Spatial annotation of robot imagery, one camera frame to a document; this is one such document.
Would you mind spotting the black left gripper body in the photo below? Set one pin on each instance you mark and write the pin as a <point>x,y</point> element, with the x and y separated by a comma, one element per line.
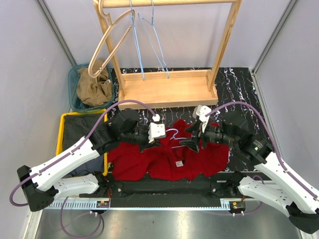
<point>138,136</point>

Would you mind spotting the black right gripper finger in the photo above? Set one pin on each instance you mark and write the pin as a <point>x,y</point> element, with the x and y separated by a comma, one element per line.
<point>194,128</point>
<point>191,143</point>

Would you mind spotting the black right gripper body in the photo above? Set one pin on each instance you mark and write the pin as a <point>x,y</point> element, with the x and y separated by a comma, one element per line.
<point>218,136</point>

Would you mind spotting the blue wire hanger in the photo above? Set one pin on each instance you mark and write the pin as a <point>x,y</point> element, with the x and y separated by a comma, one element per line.
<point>132,17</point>
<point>173,137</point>
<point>150,31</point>

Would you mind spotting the red skirt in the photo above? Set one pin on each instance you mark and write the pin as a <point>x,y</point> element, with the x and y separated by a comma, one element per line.
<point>129,164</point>

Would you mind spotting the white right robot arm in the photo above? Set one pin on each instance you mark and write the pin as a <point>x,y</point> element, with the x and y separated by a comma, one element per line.
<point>297,199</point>

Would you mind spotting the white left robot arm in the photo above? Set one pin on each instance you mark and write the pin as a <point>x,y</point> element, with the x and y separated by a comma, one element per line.
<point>47,182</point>

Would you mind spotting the black marble pattern mat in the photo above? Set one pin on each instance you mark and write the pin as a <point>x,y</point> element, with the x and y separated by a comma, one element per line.
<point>232,84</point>

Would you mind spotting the wooden clothes rack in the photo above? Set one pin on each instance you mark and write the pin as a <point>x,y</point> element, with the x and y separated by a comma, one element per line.
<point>184,88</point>

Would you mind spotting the tan garment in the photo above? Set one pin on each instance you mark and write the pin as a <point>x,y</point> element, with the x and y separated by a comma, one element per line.
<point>96,91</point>

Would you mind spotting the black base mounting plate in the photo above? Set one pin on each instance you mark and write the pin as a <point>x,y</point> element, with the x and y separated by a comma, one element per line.
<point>150,192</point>

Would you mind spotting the teal plastic basket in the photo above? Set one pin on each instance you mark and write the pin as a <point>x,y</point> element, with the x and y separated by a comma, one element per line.
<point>75,103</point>

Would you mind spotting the yellow plastic bin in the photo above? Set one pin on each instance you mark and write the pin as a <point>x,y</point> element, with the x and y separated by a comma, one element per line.
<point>60,136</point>

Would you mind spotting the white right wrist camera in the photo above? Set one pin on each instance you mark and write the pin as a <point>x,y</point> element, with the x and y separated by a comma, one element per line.
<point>200,113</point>

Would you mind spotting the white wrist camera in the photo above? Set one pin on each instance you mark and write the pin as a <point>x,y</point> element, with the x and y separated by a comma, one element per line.
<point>156,129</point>
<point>200,113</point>

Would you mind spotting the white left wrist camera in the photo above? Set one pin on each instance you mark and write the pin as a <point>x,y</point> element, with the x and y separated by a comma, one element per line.
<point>156,129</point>

